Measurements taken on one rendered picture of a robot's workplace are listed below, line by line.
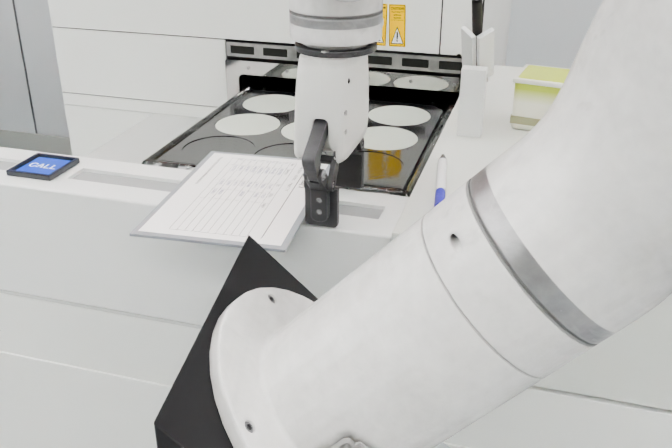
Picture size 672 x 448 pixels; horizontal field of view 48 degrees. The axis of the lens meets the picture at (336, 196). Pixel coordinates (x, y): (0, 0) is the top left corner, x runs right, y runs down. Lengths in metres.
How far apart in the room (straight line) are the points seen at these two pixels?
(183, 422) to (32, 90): 3.25
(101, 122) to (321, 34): 0.97
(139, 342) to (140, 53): 0.73
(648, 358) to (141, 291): 0.51
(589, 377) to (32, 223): 0.60
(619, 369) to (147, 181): 0.52
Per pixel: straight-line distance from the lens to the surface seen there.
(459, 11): 1.26
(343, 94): 0.66
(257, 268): 0.58
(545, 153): 0.41
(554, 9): 2.76
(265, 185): 0.79
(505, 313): 0.41
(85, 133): 1.61
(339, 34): 0.66
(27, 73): 3.63
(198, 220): 0.72
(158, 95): 1.49
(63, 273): 0.89
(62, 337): 0.95
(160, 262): 0.81
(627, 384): 0.76
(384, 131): 1.14
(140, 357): 0.90
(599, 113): 0.39
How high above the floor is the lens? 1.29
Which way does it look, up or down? 25 degrees down
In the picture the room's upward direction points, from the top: straight up
